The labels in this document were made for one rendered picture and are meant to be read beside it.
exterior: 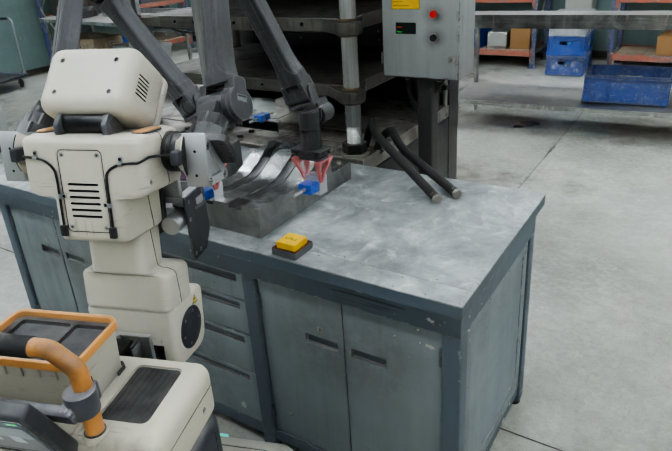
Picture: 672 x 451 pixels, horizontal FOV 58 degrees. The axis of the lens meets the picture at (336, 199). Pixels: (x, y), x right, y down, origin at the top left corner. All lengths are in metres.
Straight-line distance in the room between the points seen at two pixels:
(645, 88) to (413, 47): 3.07
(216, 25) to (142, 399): 0.79
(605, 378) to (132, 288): 1.77
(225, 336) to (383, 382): 0.58
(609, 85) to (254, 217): 3.83
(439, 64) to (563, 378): 1.25
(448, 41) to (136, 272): 1.34
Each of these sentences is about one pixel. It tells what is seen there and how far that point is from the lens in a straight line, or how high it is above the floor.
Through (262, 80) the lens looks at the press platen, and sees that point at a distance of 2.61.
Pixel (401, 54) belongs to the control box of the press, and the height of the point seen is 1.16.
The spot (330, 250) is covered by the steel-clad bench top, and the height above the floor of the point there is 0.80.
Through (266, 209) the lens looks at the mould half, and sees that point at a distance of 1.72.
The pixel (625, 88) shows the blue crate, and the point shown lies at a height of 0.38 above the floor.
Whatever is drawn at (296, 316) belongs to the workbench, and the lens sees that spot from 1.78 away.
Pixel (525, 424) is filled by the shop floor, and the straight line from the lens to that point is 2.31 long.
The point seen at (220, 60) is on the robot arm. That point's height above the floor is 1.34.
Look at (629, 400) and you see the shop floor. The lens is 2.49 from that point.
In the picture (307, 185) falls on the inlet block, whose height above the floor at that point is 0.95.
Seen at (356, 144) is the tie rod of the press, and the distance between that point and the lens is 2.34.
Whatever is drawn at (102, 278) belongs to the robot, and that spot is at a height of 0.89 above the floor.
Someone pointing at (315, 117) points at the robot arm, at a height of 1.13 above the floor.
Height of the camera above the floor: 1.57
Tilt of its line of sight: 23 degrees down
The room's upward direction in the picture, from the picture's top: 4 degrees counter-clockwise
